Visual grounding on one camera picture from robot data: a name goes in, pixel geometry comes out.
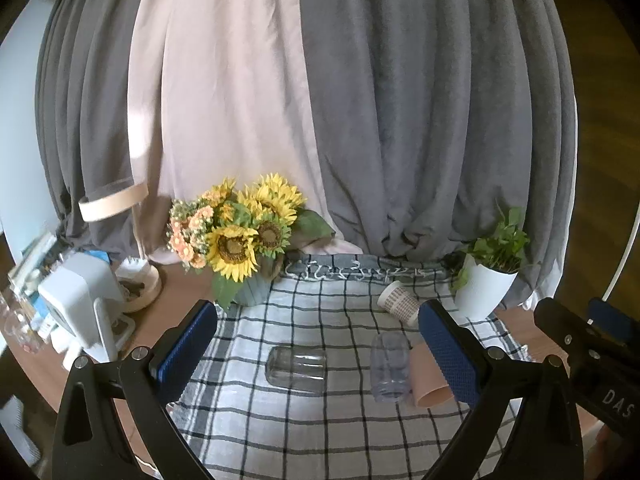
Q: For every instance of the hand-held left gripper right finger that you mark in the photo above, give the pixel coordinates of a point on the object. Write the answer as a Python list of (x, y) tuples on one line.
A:
[(450, 355)]

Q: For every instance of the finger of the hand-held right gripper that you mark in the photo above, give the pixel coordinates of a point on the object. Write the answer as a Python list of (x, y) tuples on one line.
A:
[(557, 317), (610, 321)]

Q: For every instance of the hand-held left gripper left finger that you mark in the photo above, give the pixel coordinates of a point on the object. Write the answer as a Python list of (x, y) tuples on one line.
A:
[(187, 345)]

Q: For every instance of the clear glass cup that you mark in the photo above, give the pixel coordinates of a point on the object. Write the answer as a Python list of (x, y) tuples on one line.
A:
[(295, 370)]

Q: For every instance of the pink paper cup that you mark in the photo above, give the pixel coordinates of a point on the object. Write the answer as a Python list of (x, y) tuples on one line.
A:
[(425, 377)]

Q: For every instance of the clear plastic cup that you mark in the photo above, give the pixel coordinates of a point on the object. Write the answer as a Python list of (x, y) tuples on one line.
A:
[(390, 370)]

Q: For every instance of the white printed paper cup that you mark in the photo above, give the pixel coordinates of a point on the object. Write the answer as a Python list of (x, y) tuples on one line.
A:
[(397, 302)]

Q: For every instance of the white flat box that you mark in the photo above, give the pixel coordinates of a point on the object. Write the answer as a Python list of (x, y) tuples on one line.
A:
[(122, 332)]

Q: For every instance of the potted green plant white pot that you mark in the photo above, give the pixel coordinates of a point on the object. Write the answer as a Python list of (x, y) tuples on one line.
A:
[(482, 285)]

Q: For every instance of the blue-grey ribbed vase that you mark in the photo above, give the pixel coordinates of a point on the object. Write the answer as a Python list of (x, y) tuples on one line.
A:
[(250, 294)]

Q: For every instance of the sunflower bouquet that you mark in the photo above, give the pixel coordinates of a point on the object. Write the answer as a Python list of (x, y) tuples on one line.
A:
[(240, 235)]

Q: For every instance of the white desktop device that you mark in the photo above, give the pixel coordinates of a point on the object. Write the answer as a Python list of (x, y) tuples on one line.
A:
[(75, 295)]

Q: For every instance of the checked cloth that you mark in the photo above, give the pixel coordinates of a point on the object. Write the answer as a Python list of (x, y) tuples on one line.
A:
[(300, 435)]

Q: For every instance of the beige curtain tieback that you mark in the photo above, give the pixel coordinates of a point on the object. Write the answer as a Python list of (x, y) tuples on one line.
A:
[(112, 205)]

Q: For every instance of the clear glass jar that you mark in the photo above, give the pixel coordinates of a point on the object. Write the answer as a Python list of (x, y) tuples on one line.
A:
[(20, 330)]

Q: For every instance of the grey curtain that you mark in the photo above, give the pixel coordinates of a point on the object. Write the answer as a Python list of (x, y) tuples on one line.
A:
[(425, 110), (80, 110)]

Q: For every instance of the pink curtain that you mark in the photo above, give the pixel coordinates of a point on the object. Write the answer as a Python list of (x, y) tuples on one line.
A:
[(225, 85)]

